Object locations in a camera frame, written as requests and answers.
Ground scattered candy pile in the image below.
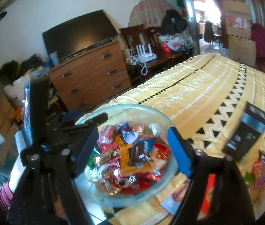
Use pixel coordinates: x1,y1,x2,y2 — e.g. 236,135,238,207
244,150,265,193

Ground orange snack packet in bowl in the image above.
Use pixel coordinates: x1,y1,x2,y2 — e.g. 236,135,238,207
114,135,156,176

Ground white wifi router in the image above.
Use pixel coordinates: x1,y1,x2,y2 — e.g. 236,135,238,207
130,44,157,63

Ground wooden chest of drawers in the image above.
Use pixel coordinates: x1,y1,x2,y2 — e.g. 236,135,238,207
49,40,131,111

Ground red and tan snack box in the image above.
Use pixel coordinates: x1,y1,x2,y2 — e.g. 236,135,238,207
160,173,217,218

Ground dark wooden chair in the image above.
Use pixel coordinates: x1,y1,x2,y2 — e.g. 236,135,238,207
120,24,165,58

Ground black rectangular box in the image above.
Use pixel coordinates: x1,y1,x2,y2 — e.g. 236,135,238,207
222,102,265,161

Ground red coffee snack packet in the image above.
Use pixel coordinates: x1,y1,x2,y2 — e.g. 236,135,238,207
108,161,161,194

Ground stacked cardboard boxes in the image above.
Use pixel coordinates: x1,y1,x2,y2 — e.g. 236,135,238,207
223,0,257,67

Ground black jacket on chair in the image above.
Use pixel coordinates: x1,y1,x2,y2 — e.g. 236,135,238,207
161,9,187,35

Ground clear glass bowl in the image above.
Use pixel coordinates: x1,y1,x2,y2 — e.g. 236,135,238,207
75,104,178,207

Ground blue snack packet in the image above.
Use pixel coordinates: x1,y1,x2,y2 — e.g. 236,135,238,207
129,139,155,166

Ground black flat television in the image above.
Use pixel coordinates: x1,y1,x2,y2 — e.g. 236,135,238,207
42,10,118,60

